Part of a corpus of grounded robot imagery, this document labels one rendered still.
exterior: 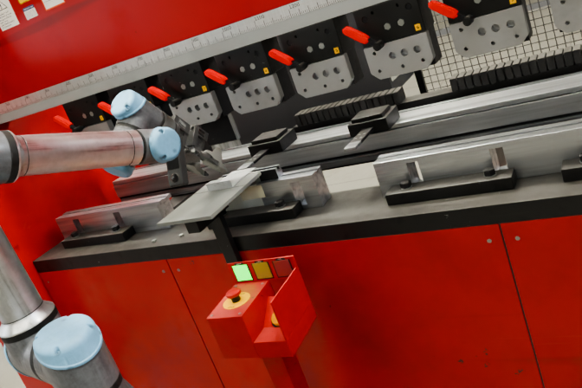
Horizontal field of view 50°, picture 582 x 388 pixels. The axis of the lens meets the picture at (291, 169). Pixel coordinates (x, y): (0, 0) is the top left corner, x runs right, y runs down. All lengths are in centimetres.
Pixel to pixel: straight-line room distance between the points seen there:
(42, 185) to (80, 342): 122
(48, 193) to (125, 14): 87
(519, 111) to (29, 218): 163
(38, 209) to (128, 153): 110
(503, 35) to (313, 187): 62
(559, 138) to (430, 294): 47
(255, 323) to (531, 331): 64
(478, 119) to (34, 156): 110
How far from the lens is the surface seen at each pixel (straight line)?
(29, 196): 235
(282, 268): 156
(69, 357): 124
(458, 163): 150
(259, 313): 156
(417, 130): 177
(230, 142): 175
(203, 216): 154
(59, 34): 196
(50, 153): 122
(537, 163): 147
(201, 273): 184
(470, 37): 138
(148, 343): 217
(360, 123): 176
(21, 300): 134
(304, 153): 192
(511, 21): 138
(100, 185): 255
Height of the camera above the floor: 145
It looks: 16 degrees down
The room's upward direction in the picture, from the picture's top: 20 degrees counter-clockwise
